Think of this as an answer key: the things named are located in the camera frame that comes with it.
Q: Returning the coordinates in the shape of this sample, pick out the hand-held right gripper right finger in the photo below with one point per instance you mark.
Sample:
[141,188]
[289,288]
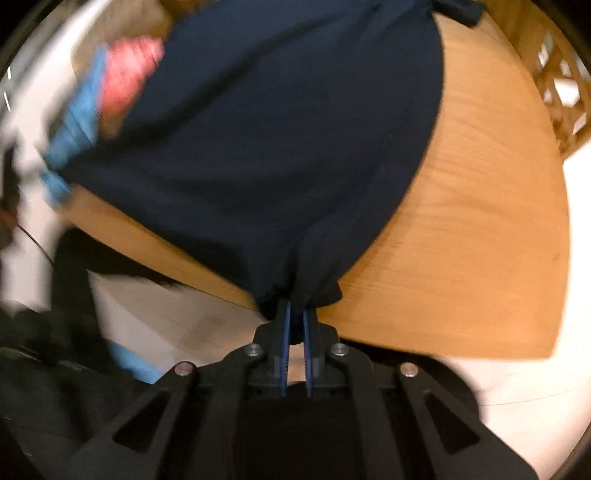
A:
[308,355]

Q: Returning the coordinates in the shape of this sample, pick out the navy blue t-shirt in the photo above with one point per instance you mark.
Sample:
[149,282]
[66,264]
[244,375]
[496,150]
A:
[277,138]

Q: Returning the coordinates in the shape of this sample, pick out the light blue cloth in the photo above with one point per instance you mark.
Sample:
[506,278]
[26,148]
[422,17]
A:
[134,364]

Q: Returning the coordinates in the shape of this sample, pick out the wooden slatted fence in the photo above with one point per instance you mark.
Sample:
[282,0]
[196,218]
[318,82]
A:
[512,27]

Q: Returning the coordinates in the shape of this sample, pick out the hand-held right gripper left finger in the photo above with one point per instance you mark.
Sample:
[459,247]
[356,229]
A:
[285,350]

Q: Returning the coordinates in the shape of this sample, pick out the pink garment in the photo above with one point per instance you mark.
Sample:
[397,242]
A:
[129,69]

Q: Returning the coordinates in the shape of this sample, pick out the light blue garment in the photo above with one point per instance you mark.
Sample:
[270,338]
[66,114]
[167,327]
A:
[74,129]

